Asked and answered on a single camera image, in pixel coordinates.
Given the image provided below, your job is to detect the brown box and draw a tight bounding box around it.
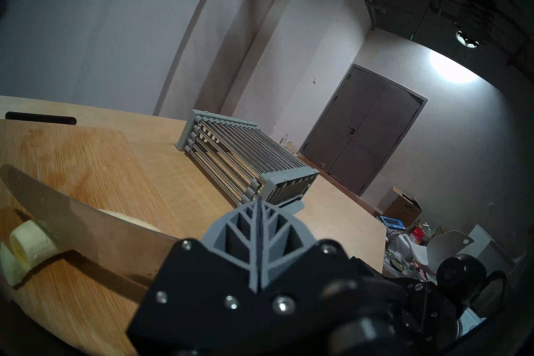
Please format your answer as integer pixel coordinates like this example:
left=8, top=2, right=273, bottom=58
left=382, top=186, right=423, bottom=226

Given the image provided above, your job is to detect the dark grey door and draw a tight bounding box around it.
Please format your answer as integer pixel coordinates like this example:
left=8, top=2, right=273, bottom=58
left=300, top=64, right=428, bottom=196

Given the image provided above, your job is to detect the black handled kitchen knife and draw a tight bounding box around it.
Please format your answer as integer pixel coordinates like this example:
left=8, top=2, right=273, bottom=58
left=0, top=165, right=182, bottom=302

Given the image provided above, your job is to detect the wooden cutting board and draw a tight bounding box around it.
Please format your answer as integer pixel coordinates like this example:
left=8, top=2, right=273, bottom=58
left=0, top=119, right=186, bottom=356

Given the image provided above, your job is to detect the peeled banana piece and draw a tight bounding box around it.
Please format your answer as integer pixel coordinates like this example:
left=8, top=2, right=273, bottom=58
left=9, top=220, right=60, bottom=272

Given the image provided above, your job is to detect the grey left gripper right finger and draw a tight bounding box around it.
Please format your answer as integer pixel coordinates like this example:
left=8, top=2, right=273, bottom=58
left=259, top=197, right=360, bottom=319

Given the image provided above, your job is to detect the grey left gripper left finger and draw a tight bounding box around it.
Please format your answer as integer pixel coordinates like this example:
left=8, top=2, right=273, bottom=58
left=127, top=197, right=262, bottom=351

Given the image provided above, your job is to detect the small peeled banana tip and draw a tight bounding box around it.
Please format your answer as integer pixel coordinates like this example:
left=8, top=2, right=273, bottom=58
left=0, top=242, right=26, bottom=287

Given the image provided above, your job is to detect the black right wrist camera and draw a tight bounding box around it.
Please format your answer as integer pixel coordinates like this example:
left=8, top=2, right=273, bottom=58
left=436, top=254, right=489, bottom=306

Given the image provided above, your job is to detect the grey slotted knife rack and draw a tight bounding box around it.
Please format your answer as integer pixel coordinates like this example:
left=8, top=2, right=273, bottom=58
left=175, top=109, right=320, bottom=214

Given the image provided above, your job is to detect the black flat bar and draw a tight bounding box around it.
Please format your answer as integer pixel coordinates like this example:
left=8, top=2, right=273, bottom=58
left=5, top=112, right=77, bottom=125

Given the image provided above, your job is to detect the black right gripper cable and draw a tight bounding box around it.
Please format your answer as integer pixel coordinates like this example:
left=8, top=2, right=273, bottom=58
left=480, top=270, right=510, bottom=318

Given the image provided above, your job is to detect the round ceiling lamp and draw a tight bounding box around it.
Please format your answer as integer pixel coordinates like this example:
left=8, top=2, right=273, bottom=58
left=455, top=28, right=480, bottom=47

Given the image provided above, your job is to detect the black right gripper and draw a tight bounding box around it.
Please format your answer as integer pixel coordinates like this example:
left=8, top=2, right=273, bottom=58
left=334, top=261, right=461, bottom=356

